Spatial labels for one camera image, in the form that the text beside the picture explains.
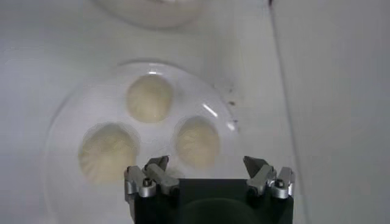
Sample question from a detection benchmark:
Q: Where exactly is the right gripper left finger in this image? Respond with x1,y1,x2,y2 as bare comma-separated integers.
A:
123,155,180,203

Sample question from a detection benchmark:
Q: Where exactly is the white electric cooker base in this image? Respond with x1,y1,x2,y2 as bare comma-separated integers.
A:
91,0,211,30

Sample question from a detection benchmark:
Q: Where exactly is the white round plate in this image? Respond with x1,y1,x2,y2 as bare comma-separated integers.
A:
42,59,244,224

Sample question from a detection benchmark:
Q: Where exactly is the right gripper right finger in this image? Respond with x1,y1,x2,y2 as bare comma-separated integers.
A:
243,155,296,200

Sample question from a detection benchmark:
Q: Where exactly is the white steamed baozi bun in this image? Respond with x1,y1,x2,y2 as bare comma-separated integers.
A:
77,122,140,185
175,116,221,171
126,74,174,124

